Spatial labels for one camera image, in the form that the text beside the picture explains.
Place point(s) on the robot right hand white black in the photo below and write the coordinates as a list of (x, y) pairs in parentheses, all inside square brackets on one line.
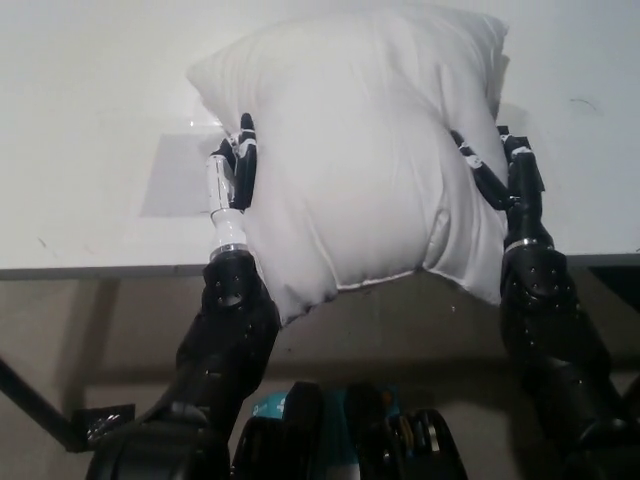
[(527, 190)]

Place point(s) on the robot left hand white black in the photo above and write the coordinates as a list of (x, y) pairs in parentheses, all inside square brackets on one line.
[(220, 195)]

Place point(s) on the white square pillow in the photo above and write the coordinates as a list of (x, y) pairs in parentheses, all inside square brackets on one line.
[(360, 175)]

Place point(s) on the robot torso black teal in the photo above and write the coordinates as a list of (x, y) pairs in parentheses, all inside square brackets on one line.
[(310, 435)]

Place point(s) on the grey paper sheet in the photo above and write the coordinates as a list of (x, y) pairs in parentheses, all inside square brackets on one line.
[(170, 180)]

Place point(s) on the thin black curved thread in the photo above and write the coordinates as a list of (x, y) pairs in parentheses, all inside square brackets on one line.
[(585, 101)]

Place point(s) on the black table leg with foot plate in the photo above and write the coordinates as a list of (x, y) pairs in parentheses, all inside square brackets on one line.
[(107, 425)]

